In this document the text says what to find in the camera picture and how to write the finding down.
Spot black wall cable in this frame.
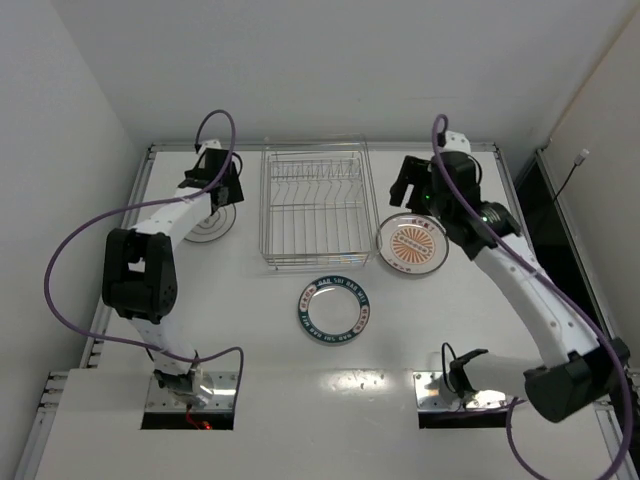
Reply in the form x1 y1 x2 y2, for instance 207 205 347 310
551 149 590 202

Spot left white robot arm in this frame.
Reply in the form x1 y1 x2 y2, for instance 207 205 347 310
102 140 243 408

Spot white plate black rings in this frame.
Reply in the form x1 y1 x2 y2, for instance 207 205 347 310
183 202 238 245

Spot metal base plate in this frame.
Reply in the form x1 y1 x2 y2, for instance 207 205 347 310
413 371 512 414
144 372 237 414

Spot purple cable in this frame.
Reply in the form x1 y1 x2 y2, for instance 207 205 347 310
431 114 635 480
43 109 245 407

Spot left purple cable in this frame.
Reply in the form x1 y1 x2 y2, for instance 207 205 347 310
43 109 245 407

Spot metal wire dish rack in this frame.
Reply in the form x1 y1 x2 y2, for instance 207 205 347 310
259 134 381 270

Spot orange sunburst plate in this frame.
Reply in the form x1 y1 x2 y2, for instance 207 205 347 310
377 213 450 276

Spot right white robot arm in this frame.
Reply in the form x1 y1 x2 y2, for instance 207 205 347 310
389 130 630 423

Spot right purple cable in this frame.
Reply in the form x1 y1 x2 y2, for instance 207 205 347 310
431 114 635 480

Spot green rimmed plate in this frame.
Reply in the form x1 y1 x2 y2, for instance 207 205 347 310
296 275 371 346

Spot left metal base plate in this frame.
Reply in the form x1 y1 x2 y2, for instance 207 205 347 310
144 372 237 414

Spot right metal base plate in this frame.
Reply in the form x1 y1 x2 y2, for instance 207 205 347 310
413 371 512 414

